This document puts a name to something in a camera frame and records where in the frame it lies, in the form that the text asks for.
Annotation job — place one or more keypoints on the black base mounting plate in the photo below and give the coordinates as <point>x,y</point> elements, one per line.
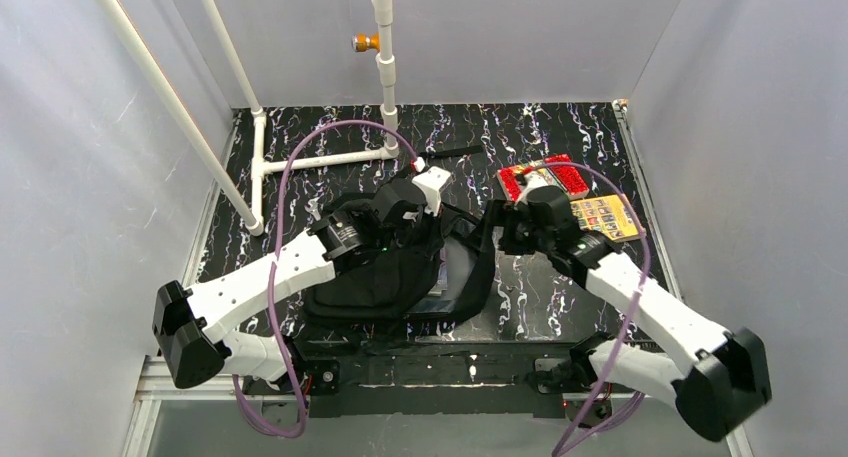
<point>429,378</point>

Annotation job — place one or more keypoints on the red colourful cover book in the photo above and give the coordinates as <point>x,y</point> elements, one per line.
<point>565,177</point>

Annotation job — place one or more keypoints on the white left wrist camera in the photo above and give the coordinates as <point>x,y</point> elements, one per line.
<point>432,181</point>

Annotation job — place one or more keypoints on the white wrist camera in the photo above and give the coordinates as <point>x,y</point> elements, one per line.
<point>432,181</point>
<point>528,182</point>

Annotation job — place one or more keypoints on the orange knob on pipe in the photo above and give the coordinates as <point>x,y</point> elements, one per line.
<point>363,43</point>

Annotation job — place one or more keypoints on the yellow picture cover book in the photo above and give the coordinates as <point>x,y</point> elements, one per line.
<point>608,215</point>

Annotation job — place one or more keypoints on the pale green Gatsby book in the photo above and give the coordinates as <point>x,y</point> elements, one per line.
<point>456,262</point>

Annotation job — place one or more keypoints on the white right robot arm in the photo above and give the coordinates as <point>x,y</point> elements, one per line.
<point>713,377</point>

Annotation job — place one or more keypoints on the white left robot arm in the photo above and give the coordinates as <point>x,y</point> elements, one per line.
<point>196,327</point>

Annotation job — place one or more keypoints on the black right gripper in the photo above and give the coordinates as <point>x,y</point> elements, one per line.
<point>506,225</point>

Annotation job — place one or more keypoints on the aluminium rail frame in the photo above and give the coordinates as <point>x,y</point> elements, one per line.
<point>402,255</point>

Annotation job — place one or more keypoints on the black student backpack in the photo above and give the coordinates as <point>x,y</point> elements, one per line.
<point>387,292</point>

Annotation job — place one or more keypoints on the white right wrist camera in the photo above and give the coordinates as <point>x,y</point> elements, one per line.
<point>528,182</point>

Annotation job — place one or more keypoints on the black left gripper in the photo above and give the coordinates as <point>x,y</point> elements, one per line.
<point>411,211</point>

